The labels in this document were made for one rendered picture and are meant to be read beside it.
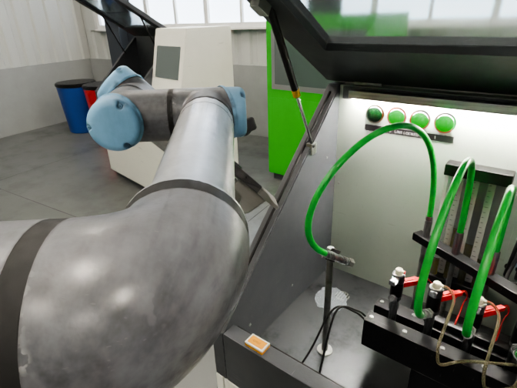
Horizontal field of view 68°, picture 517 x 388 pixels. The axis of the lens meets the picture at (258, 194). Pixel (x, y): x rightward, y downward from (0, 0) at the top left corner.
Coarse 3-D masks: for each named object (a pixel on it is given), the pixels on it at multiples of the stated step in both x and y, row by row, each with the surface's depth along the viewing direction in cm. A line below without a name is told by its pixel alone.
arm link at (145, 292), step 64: (192, 128) 39; (192, 192) 25; (64, 256) 18; (128, 256) 19; (192, 256) 21; (64, 320) 16; (128, 320) 17; (192, 320) 20; (64, 384) 16; (128, 384) 18
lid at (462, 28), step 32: (256, 0) 74; (288, 0) 76; (320, 0) 73; (352, 0) 70; (384, 0) 67; (416, 0) 64; (448, 0) 62; (480, 0) 59; (512, 0) 57; (288, 32) 88; (320, 32) 87; (352, 32) 82; (384, 32) 78; (416, 32) 75; (448, 32) 71; (480, 32) 68; (512, 32) 65; (320, 64) 101; (352, 64) 95; (384, 64) 89; (416, 64) 84; (448, 64) 80; (480, 64) 76; (512, 64) 72
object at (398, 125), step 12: (372, 132) 76; (384, 132) 77; (420, 132) 82; (360, 144) 75; (348, 156) 75; (432, 156) 88; (336, 168) 75; (432, 168) 89; (324, 180) 75; (432, 180) 91; (432, 192) 93; (312, 204) 75; (432, 204) 94; (312, 216) 76; (432, 216) 96; (312, 240) 79; (324, 252) 82
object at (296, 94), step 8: (272, 8) 78; (272, 16) 79; (272, 24) 80; (280, 32) 81; (280, 40) 82; (280, 48) 84; (288, 56) 85; (288, 64) 86; (288, 72) 88; (296, 88) 90; (296, 96) 92; (304, 120) 97; (312, 144) 102; (312, 152) 103
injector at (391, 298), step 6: (396, 276) 84; (402, 276) 84; (402, 282) 84; (390, 288) 87; (396, 288) 85; (402, 288) 85; (390, 294) 87; (396, 294) 86; (390, 300) 85; (396, 300) 86; (390, 306) 89; (396, 306) 88; (390, 312) 89; (396, 312) 89; (390, 318) 90
